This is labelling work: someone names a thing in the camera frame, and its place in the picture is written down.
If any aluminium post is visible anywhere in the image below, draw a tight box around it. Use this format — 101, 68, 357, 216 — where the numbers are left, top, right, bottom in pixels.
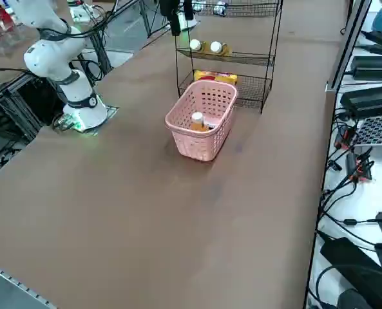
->
325, 0, 374, 93

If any black bag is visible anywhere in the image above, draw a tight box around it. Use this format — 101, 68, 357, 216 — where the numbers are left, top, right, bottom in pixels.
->
319, 236, 382, 309

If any black wire shelf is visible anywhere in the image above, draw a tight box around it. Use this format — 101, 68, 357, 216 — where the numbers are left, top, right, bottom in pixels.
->
173, 0, 284, 114

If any clear acrylic rack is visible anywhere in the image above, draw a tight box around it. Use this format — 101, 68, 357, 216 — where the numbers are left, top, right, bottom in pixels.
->
0, 5, 28, 58

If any pink plastic basket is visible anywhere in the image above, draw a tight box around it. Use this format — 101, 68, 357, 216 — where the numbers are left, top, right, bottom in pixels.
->
164, 79, 240, 163

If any long black power adapter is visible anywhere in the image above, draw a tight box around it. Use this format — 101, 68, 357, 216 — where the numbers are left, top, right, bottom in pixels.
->
350, 55, 382, 81
340, 84, 382, 113

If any yellow red biscuit packet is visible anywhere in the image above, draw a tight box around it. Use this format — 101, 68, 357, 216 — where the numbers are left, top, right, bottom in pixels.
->
193, 70, 238, 86

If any white green-lit box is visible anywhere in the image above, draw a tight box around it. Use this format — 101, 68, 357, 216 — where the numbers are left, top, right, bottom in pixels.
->
67, 0, 93, 23

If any grey perforated panel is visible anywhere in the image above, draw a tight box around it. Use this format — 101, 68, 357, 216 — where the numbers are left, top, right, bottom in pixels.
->
353, 114, 382, 147

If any black metal frame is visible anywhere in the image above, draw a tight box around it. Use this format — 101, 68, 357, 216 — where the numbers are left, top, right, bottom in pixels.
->
0, 69, 68, 145

